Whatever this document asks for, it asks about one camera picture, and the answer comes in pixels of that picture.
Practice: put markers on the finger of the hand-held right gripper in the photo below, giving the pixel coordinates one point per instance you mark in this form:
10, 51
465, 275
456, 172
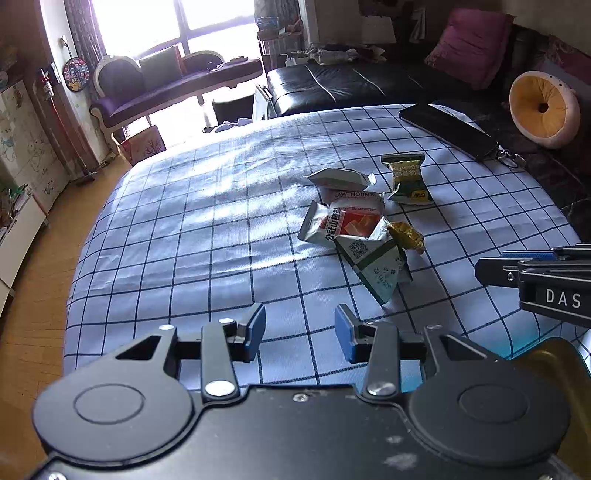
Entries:
498, 272
526, 254

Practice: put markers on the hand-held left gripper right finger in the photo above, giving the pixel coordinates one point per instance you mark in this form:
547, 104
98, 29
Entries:
348, 332

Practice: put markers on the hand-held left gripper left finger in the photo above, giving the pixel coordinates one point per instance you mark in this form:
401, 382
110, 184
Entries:
251, 332

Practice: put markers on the green white snack packet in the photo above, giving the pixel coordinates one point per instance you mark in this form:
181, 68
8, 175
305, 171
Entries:
378, 267

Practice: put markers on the teal tin box gold inside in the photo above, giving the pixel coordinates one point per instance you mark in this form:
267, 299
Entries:
568, 369

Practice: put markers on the gold wrapper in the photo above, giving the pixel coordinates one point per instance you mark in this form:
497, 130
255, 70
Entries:
406, 235

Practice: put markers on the red white snack packet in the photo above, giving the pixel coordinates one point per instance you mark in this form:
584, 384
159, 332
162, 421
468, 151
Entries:
332, 226

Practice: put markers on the white pink lettered snack packet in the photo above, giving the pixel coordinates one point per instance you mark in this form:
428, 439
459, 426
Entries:
355, 198

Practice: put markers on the silver snack packet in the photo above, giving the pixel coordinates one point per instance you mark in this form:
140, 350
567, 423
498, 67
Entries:
339, 177

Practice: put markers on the metal snap hook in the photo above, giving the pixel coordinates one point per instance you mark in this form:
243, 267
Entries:
511, 158

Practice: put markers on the blue checked bedsheet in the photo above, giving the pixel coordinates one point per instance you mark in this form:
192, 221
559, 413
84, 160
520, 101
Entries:
184, 230

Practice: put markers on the yellow round cushion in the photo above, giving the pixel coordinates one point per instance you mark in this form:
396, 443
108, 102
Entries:
540, 110

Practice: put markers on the black rectangular case with keyring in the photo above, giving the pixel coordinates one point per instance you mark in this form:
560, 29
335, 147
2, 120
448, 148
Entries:
448, 129

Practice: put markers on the floral cushion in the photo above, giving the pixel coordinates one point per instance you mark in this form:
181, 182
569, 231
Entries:
570, 60

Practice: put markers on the white blue crumpled cloth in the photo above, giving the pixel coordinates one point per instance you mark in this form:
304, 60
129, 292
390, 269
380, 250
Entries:
228, 125

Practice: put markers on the pink pillow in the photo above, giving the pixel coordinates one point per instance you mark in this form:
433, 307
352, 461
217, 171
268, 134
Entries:
471, 46

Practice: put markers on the tree print paper bag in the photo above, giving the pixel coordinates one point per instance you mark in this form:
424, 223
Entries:
143, 145

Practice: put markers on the black ottoman stool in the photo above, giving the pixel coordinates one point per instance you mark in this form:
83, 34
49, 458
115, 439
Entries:
233, 108

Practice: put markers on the white framed panel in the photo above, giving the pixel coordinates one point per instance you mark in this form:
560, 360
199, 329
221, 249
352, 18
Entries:
262, 104

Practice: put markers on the black leather sofa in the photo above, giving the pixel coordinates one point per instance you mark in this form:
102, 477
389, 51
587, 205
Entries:
341, 87

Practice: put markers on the low white cabinet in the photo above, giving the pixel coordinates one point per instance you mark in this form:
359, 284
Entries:
23, 240

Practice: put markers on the purple chaise sofa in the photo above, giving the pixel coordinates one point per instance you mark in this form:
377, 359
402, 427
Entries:
175, 94

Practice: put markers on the white paper bag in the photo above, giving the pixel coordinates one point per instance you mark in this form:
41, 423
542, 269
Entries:
378, 30

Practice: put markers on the pile of books and toys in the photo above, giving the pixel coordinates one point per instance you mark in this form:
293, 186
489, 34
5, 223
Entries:
11, 203

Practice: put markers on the red stick vacuum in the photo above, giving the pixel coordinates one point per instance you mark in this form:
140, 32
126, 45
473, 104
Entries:
64, 129

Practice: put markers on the white power strip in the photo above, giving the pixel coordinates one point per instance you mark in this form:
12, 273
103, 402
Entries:
295, 59

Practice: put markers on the green cushion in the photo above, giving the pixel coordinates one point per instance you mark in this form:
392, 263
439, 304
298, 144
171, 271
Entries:
159, 67

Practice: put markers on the white cartoon cabinet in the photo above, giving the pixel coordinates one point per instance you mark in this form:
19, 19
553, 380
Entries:
27, 147

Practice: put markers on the cluttered shelf rack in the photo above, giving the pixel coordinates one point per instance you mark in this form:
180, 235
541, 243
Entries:
279, 39

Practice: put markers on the round colourful dartboard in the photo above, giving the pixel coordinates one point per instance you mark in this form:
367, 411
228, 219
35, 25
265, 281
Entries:
75, 74

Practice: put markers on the large window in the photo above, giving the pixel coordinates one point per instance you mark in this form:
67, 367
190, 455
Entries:
161, 23

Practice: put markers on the patterned curtain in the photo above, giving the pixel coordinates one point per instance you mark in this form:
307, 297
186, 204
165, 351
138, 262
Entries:
87, 27
286, 9

